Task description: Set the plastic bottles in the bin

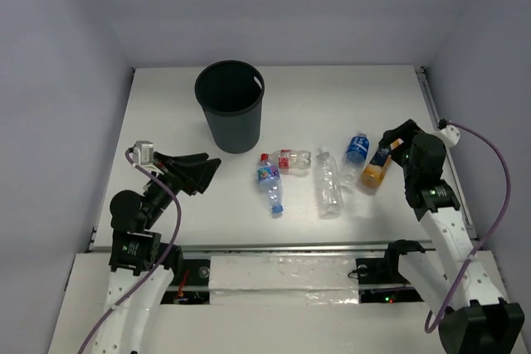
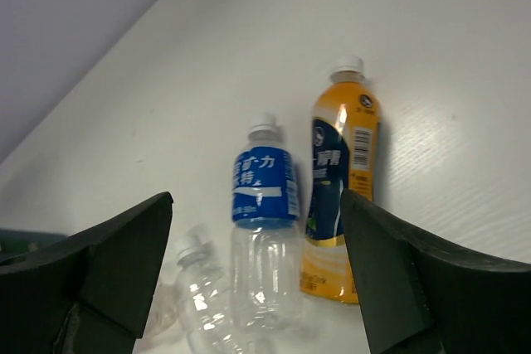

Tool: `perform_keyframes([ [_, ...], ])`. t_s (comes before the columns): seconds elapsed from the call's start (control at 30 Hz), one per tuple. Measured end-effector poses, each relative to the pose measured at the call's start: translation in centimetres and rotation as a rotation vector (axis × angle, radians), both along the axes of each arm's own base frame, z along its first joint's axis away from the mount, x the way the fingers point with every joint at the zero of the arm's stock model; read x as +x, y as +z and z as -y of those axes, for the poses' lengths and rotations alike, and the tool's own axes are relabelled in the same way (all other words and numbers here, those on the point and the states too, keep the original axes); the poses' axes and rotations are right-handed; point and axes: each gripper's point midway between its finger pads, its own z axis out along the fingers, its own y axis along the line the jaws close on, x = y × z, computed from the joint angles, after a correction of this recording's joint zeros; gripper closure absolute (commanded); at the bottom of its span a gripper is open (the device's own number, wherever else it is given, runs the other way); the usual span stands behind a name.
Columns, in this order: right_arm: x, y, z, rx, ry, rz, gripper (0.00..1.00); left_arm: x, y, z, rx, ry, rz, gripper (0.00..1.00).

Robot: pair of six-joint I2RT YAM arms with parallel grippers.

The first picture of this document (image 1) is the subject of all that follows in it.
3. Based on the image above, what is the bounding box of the blue label water bottle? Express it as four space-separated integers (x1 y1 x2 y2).
340 132 369 189

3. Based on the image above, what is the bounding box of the orange juice bottle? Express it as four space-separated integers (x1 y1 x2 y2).
360 146 392 195

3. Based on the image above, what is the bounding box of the colourful label blue cap bottle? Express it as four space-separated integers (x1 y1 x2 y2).
256 162 284 215

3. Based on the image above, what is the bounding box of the red label clear bottle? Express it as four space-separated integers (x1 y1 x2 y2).
261 149 311 176

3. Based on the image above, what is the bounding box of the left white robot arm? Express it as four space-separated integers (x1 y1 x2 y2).
79 142 222 353

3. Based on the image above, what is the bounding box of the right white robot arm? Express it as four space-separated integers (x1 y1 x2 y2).
380 119 525 353

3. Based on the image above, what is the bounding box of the black plastic waste bin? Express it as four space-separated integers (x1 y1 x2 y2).
194 60 266 154

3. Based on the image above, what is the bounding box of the clear unlabelled plastic bottle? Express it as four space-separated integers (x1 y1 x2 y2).
315 148 343 219

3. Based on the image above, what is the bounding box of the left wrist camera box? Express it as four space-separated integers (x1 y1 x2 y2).
125 140 154 167

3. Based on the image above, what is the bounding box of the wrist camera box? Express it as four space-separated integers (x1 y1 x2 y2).
434 119 460 148
125 140 154 167

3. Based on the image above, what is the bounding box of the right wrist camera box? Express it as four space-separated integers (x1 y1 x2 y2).
434 119 460 148

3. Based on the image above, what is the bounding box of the metal rail right side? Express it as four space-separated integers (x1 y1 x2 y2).
416 65 478 239

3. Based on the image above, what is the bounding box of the metal rail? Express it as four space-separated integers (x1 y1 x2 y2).
85 240 478 255
416 65 478 239

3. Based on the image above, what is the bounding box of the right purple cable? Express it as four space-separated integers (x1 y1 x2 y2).
425 120 512 334

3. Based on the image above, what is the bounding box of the purple cable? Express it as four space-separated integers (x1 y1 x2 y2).
76 148 183 354
425 120 512 334

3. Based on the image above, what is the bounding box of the metal rail front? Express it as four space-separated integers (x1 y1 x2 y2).
85 240 478 255

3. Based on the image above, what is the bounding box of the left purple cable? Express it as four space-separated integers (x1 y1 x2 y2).
76 148 183 354

